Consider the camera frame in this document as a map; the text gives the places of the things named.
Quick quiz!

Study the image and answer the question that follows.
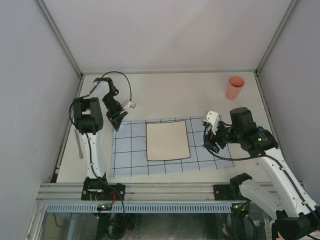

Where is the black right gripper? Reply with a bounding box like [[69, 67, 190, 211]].
[[202, 120, 242, 153]]

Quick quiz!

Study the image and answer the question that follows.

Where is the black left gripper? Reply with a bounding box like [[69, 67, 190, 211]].
[[102, 93, 128, 132]]

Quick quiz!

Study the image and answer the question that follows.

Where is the white square plate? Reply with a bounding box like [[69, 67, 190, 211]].
[[146, 120, 191, 162]]

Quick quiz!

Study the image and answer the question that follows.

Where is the light blue checked placemat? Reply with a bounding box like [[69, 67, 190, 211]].
[[110, 116, 235, 178]]

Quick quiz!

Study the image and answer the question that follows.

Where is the pink plastic cup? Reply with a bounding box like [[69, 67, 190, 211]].
[[225, 76, 245, 101]]

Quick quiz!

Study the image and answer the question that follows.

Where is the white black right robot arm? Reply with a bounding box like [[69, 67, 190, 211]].
[[202, 107, 320, 240]]

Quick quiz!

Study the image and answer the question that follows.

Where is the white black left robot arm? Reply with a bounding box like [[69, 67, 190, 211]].
[[69, 77, 128, 200]]

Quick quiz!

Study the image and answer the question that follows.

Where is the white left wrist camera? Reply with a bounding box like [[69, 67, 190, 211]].
[[123, 100, 136, 109]]

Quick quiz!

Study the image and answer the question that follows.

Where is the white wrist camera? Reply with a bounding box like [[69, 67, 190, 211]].
[[123, 100, 136, 109], [202, 111, 220, 134]]

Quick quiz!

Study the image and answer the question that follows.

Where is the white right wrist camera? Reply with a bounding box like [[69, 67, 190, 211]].
[[202, 111, 220, 134]]

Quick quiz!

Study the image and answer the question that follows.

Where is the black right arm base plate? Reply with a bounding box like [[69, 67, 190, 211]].
[[213, 184, 248, 201]]

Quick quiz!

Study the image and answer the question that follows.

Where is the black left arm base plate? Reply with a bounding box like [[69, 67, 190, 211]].
[[80, 182, 126, 201]]

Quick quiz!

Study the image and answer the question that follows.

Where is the aluminium front rail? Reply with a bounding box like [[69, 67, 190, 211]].
[[36, 182, 216, 203]]

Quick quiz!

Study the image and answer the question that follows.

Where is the blue slotted cable duct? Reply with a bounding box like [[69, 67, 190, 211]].
[[46, 202, 233, 214]]

